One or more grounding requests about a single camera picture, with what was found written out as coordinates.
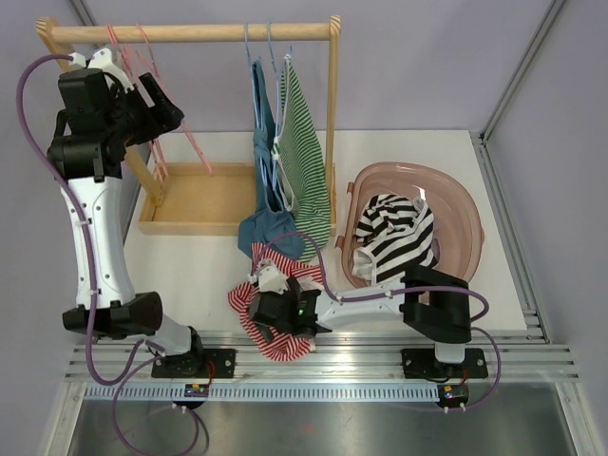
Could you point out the blue hanger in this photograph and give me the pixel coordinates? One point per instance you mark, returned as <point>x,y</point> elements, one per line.
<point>263,135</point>
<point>280,182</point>

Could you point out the black white striped tank top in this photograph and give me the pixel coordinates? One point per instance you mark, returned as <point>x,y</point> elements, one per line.
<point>394,233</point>

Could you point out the pink plastic basin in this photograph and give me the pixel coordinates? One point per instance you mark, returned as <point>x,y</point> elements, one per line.
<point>459,235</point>

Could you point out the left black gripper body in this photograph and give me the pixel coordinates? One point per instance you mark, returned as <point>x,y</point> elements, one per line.
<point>130,116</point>

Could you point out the white slotted cable duct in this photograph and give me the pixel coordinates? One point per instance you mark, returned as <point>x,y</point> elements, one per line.
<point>259,392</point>

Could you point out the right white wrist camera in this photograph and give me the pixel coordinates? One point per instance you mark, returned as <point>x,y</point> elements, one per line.
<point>268,279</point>

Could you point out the aluminium mounting rail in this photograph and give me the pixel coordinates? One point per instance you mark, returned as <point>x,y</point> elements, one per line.
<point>518,364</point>

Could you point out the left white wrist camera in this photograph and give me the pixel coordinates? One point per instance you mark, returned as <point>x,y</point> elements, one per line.
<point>104,60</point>

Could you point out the red white striped tank top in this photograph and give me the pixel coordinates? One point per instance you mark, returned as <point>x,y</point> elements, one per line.
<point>278,347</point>

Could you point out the blue tank top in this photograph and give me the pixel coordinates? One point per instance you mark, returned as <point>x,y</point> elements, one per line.
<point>264,226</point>

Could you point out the wooden clothes rack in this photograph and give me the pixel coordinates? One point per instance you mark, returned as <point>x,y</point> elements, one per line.
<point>192,200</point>

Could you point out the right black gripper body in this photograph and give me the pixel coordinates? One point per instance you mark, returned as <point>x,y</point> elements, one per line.
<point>294,284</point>

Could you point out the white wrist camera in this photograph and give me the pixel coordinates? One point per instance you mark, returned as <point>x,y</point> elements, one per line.
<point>268,279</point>
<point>104,60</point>

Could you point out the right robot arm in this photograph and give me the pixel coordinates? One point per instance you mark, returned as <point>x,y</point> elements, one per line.
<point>434,304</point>

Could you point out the green white striped tank top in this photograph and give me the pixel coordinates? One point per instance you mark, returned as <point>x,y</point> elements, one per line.
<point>303,167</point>

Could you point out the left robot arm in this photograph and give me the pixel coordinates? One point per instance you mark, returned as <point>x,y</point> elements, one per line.
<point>91,180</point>

